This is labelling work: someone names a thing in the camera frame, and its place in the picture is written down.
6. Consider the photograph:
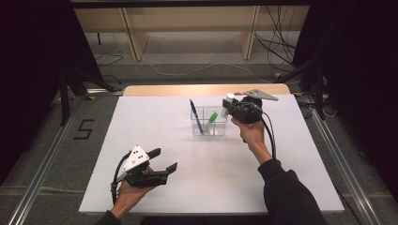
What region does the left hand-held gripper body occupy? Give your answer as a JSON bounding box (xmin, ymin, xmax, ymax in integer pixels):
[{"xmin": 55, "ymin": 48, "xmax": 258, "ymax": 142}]
[{"xmin": 120, "ymin": 144, "xmax": 169, "ymax": 189}]

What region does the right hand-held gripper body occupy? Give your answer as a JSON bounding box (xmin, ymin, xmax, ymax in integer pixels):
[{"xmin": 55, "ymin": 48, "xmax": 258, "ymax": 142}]
[{"xmin": 229, "ymin": 89, "xmax": 280, "ymax": 125}]

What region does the green highlighter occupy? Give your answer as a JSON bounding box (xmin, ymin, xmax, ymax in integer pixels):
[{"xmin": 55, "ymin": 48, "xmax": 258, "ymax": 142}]
[{"xmin": 205, "ymin": 112, "xmax": 219, "ymax": 132}]

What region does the clear plastic pen holder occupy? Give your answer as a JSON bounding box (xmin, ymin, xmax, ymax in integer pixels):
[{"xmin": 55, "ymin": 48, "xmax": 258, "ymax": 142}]
[{"xmin": 190, "ymin": 105, "xmax": 228, "ymax": 137}]

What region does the blue pen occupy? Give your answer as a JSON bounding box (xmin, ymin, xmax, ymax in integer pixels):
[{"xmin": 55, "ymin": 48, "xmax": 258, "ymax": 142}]
[{"xmin": 189, "ymin": 98, "xmax": 205, "ymax": 136}]

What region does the person's right hand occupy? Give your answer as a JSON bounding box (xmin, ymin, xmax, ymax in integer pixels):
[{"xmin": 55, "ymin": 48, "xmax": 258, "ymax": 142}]
[{"xmin": 230, "ymin": 116, "xmax": 273, "ymax": 166}]

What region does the person's left hand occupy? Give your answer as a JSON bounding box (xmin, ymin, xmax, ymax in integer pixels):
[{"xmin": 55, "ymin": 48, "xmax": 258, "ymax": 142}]
[{"xmin": 111, "ymin": 167, "xmax": 156, "ymax": 219}]

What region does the white table cover board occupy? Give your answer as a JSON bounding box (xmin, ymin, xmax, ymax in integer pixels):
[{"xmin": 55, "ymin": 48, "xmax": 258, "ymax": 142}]
[{"xmin": 78, "ymin": 94, "xmax": 345, "ymax": 216}]

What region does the black metal stand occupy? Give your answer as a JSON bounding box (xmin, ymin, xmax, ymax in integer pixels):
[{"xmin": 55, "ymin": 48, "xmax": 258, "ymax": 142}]
[{"xmin": 275, "ymin": 59, "xmax": 327, "ymax": 121}]

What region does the black tripod stand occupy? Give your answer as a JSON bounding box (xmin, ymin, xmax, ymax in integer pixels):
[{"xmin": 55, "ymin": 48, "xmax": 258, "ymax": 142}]
[{"xmin": 58, "ymin": 67, "xmax": 120, "ymax": 126}]

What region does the light wooden desk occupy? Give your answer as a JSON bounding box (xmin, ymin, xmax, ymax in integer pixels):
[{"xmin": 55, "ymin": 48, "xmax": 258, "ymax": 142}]
[{"xmin": 74, "ymin": 5, "xmax": 311, "ymax": 63}]

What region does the dark curtain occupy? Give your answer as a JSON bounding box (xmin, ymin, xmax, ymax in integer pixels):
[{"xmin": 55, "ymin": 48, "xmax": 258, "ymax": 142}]
[
  {"xmin": 294, "ymin": 0, "xmax": 398, "ymax": 201},
  {"xmin": 0, "ymin": 0, "xmax": 104, "ymax": 186}
]

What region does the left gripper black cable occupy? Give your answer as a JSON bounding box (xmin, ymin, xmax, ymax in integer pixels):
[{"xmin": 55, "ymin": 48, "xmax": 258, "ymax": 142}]
[{"xmin": 111, "ymin": 151, "xmax": 132, "ymax": 205}]

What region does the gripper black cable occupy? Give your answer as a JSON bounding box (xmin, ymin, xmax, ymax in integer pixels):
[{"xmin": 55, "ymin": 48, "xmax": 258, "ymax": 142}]
[
  {"xmin": 256, "ymin": 104, "xmax": 278, "ymax": 158},
  {"xmin": 111, "ymin": 151, "xmax": 132, "ymax": 205}
]

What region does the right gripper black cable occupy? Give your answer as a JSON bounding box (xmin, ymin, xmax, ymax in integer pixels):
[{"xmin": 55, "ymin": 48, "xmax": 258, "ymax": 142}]
[{"xmin": 256, "ymin": 104, "xmax": 278, "ymax": 158}]

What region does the black cable bundle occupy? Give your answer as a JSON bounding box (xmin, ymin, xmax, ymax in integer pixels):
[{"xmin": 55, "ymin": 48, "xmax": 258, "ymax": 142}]
[{"xmin": 253, "ymin": 5, "xmax": 299, "ymax": 67}]

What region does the thin black floor cable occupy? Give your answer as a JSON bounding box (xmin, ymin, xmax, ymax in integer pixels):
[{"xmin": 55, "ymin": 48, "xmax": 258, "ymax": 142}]
[{"xmin": 94, "ymin": 52, "xmax": 125, "ymax": 68}]

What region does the aluminium floor rail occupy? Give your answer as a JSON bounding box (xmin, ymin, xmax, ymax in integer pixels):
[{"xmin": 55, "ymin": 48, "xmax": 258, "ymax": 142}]
[
  {"xmin": 8, "ymin": 88, "xmax": 125, "ymax": 225},
  {"xmin": 308, "ymin": 102, "xmax": 381, "ymax": 225}
]

